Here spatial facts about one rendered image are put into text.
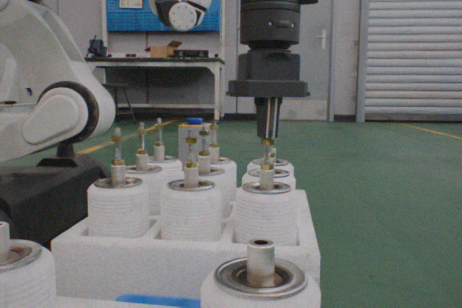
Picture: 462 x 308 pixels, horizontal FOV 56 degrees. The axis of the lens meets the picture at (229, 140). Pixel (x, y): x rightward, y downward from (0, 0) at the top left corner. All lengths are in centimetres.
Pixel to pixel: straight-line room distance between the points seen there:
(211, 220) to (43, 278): 31
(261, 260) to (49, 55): 82
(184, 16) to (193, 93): 461
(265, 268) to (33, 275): 20
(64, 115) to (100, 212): 37
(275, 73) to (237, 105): 516
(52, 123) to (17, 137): 10
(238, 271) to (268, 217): 27
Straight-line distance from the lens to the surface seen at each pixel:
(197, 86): 584
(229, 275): 37
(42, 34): 108
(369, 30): 591
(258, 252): 35
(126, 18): 598
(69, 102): 100
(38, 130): 104
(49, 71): 107
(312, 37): 585
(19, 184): 101
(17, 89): 440
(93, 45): 534
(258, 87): 62
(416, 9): 612
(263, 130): 65
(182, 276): 65
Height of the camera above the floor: 40
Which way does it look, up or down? 7 degrees down
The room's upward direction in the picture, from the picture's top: straight up
